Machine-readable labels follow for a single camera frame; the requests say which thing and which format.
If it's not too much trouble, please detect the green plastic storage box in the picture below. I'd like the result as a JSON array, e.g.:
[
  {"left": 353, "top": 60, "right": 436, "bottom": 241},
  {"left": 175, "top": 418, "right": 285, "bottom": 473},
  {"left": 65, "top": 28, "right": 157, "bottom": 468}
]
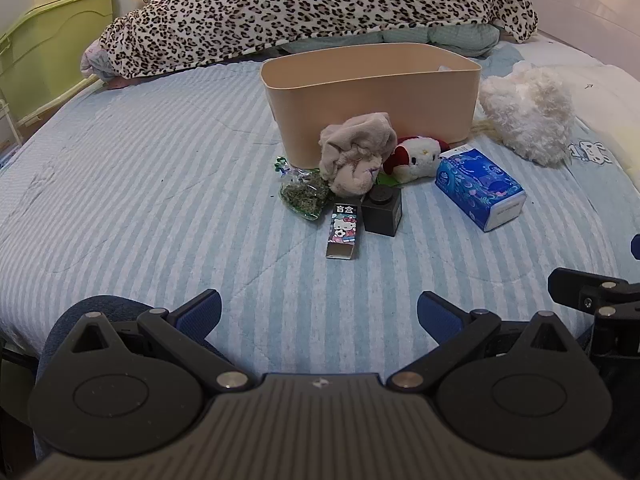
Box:
[{"left": 0, "top": 0, "right": 116, "bottom": 128}]

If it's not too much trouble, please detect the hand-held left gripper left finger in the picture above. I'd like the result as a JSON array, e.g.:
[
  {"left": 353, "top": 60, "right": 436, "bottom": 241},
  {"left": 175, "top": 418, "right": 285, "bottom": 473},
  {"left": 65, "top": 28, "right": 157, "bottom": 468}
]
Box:
[{"left": 64, "top": 288, "right": 255, "bottom": 394}]

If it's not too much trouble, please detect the white fluffy plush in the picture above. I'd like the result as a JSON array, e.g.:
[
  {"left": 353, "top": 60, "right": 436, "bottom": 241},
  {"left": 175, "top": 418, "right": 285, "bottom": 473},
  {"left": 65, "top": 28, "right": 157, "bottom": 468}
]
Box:
[{"left": 479, "top": 60, "right": 576, "bottom": 167}]

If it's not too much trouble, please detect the red white plush toy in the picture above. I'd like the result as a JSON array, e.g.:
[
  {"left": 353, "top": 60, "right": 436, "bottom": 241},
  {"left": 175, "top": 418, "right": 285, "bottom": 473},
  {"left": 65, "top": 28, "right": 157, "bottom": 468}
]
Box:
[{"left": 382, "top": 135, "right": 451, "bottom": 183}]

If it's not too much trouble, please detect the person's leg in jeans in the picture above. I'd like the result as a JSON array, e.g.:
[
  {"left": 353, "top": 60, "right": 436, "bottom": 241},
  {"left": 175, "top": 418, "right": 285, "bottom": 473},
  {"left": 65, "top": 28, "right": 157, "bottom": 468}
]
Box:
[{"left": 35, "top": 295, "right": 231, "bottom": 461}]

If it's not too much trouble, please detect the white pillow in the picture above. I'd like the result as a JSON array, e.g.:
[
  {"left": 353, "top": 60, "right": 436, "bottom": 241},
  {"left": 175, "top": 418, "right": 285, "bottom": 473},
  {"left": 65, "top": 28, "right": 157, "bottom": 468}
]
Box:
[{"left": 520, "top": 35, "right": 640, "bottom": 181}]

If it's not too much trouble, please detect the teal quilt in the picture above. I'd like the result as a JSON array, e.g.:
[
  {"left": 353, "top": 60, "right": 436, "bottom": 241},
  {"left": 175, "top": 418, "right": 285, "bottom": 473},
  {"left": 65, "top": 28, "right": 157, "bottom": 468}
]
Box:
[{"left": 277, "top": 22, "right": 501, "bottom": 58}]

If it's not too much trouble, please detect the pink cloth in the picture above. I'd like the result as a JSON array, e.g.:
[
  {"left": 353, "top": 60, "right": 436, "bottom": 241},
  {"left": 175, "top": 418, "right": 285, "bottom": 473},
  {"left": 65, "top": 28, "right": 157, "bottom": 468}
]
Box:
[{"left": 80, "top": 40, "right": 126, "bottom": 91}]

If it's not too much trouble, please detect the cartoon print carton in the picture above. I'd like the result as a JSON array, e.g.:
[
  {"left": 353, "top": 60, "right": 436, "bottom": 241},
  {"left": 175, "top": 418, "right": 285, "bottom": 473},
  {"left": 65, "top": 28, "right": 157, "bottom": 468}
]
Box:
[{"left": 326, "top": 203, "right": 360, "bottom": 261}]

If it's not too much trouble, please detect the blue tissue pack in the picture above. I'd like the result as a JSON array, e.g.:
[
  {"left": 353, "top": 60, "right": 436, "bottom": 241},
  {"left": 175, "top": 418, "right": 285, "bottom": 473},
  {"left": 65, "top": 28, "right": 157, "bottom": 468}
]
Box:
[{"left": 434, "top": 144, "right": 527, "bottom": 232}]

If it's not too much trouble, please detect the small black box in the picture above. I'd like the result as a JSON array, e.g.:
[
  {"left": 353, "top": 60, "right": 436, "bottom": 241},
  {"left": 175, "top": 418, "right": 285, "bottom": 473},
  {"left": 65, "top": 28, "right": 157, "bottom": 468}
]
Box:
[{"left": 361, "top": 185, "right": 404, "bottom": 237}]

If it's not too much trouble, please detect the white plastic rack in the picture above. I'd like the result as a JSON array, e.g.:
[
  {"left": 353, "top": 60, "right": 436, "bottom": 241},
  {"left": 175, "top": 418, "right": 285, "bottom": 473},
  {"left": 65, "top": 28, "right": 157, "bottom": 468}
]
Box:
[{"left": 0, "top": 100, "right": 23, "bottom": 161}]

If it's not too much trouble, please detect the beige plastic storage bin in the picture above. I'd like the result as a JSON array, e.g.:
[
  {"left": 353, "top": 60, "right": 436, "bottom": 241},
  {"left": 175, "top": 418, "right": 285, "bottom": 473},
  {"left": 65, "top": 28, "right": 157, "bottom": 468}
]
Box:
[{"left": 260, "top": 42, "right": 482, "bottom": 168}]

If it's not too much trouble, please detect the clear bag of dried herbs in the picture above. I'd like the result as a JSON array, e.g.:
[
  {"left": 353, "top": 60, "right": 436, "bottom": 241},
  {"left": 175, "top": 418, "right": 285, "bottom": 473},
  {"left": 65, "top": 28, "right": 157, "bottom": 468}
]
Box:
[{"left": 272, "top": 156, "right": 333, "bottom": 222}]

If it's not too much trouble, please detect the beige plush cloth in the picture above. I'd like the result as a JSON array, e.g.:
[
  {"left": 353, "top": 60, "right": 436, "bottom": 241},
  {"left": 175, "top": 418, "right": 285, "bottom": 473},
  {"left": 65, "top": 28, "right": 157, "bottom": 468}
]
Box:
[{"left": 319, "top": 112, "right": 398, "bottom": 197}]

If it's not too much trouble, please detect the leopard print blanket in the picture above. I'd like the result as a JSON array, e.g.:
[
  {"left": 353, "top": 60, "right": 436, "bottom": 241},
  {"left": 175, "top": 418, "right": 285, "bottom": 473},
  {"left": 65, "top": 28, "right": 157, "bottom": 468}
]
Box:
[{"left": 97, "top": 0, "right": 539, "bottom": 81}]

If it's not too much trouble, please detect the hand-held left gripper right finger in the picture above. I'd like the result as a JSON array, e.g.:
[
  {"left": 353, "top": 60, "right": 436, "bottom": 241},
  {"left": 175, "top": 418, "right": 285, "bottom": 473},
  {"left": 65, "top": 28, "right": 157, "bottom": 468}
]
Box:
[{"left": 386, "top": 290, "right": 579, "bottom": 393}]

